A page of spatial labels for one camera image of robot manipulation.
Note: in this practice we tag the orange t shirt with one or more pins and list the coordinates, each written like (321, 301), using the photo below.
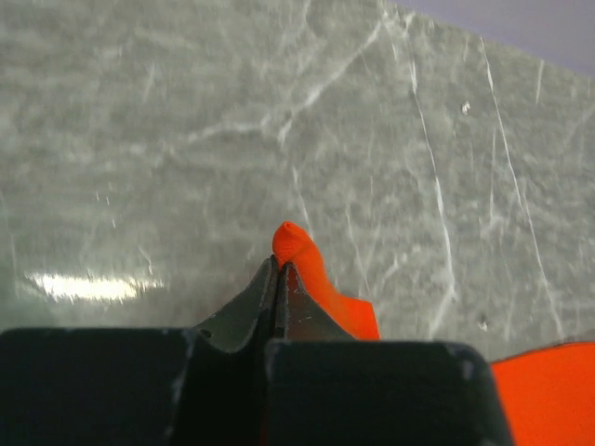
(548, 393)

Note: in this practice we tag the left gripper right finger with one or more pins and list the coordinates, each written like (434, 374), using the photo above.
(324, 387)

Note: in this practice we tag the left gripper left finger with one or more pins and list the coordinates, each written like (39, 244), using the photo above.
(195, 385)

